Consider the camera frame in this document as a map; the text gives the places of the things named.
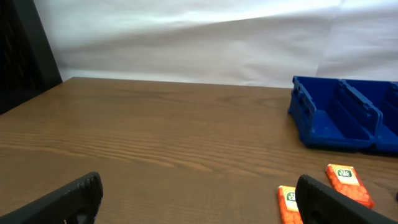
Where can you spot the blue tray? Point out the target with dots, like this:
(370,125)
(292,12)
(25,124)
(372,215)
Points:
(329,130)

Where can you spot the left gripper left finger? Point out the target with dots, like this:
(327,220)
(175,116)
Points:
(68,199)

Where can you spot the orange candy box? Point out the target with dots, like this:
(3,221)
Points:
(348,183)
(286,208)

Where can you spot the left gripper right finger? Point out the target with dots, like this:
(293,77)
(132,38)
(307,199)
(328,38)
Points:
(326,208)

